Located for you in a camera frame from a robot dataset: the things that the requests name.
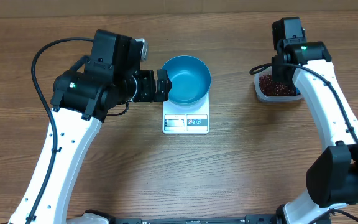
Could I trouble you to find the red beans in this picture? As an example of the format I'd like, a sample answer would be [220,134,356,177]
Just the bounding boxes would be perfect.
[258,74,296,96]

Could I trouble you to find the blue metal bowl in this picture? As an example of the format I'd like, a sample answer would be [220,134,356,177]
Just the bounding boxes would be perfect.
[162,55,212,105]

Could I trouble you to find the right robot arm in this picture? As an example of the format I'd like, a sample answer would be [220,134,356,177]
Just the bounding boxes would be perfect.
[272,17,358,223]

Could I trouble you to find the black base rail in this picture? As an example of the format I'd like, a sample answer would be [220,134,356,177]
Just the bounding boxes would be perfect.
[70,203,332,224]

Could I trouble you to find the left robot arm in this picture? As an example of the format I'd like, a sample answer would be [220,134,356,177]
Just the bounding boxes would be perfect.
[9,30,172,223]

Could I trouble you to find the white digital kitchen scale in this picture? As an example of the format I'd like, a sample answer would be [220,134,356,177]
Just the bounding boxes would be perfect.
[162,93,210,134]

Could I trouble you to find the clear plastic container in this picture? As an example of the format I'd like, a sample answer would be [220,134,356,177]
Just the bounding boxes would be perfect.
[254,67,303,103]

